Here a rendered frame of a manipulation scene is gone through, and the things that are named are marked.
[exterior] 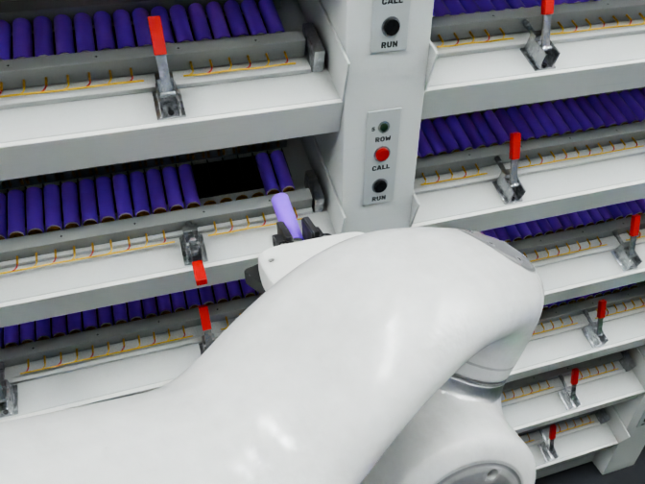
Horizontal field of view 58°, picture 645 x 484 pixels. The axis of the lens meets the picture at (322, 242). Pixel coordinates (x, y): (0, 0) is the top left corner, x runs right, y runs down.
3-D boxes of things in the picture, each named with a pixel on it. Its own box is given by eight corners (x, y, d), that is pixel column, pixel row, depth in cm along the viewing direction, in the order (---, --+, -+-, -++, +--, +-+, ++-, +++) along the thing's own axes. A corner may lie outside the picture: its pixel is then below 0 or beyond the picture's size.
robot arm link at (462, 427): (346, 277, 36) (291, 396, 39) (448, 420, 25) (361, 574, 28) (451, 303, 40) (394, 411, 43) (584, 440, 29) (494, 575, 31)
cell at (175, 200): (177, 174, 77) (184, 212, 74) (162, 176, 77) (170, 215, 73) (175, 164, 76) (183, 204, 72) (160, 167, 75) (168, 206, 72)
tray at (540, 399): (634, 399, 129) (672, 375, 117) (377, 475, 114) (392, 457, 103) (586, 317, 139) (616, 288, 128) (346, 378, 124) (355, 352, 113)
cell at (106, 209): (111, 183, 75) (117, 224, 72) (97, 186, 75) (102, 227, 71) (108, 175, 74) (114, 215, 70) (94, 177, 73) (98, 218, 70)
